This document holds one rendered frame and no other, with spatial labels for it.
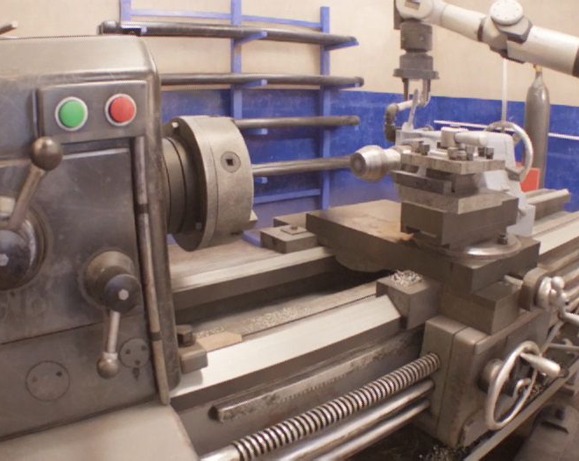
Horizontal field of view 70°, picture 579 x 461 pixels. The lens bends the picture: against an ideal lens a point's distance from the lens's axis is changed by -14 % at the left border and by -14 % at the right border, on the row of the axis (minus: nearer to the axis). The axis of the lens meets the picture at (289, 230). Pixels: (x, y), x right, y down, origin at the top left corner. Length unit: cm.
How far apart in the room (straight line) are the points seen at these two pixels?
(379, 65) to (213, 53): 205
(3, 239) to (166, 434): 34
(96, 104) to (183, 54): 362
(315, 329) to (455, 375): 33
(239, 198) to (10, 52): 44
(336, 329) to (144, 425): 40
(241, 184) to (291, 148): 389
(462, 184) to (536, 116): 306
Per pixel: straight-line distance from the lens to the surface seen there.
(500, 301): 97
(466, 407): 105
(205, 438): 83
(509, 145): 154
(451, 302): 102
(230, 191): 79
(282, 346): 81
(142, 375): 67
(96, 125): 53
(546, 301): 103
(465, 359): 98
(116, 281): 53
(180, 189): 79
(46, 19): 390
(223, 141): 81
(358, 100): 521
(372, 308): 94
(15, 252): 49
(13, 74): 56
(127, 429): 66
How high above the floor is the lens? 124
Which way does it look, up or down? 16 degrees down
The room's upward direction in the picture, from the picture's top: straight up
